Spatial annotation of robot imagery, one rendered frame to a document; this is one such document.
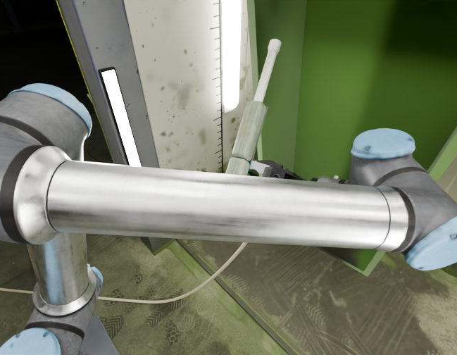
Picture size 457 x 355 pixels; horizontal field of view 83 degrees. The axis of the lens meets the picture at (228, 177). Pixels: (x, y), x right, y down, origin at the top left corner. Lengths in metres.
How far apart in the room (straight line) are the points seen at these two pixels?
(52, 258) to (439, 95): 1.21
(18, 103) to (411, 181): 0.55
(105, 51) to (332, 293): 1.74
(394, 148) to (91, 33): 1.05
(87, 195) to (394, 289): 1.90
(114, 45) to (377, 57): 0.98
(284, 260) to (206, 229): 1.60
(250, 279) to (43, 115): 1.55
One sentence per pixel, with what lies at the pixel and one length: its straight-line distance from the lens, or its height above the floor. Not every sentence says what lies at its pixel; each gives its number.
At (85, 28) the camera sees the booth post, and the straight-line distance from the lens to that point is 1.18.
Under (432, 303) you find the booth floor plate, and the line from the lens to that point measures 2.10.
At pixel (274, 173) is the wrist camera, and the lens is 0.56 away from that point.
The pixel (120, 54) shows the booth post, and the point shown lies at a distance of 1.24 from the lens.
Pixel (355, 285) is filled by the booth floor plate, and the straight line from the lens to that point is 1.94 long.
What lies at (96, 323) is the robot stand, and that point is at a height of 0.64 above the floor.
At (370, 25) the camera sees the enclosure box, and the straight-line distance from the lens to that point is 1.11.
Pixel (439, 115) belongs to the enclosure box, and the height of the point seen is 1.19.
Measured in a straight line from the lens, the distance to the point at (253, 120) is 0.67.
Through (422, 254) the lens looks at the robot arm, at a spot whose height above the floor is 1.33.
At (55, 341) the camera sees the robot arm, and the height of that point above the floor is 0.90.
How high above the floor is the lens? 1.61
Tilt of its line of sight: 40 degrees down
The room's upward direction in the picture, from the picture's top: straight up
